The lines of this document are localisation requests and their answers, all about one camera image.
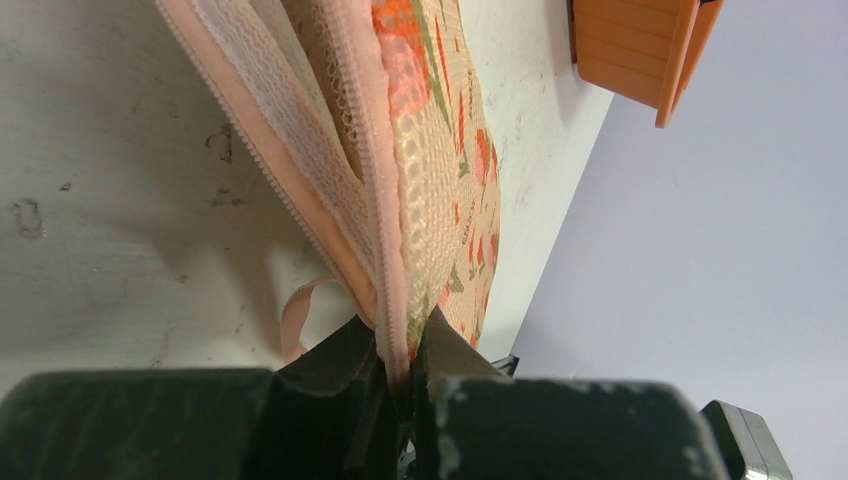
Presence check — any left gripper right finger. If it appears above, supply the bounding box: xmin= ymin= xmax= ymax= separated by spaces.
xmin=412 ymin=311 xmax=728 ymax=479

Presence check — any floral mesh laundry bag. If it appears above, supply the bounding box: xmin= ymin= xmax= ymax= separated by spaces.
xmin=158 ymin=1 xmax=500 ymax=393

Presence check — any beige pink bra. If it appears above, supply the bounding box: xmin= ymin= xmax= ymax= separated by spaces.
xmin=279 ymin=276 xmax=337 ymax=365

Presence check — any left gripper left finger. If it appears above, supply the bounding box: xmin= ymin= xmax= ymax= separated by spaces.
xmin=1 ymin=319 xmax=401 ymax=479

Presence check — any orange plastic bin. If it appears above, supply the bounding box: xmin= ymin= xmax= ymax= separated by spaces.
xmin=569 ymin=0 xmax=724 ymax=128

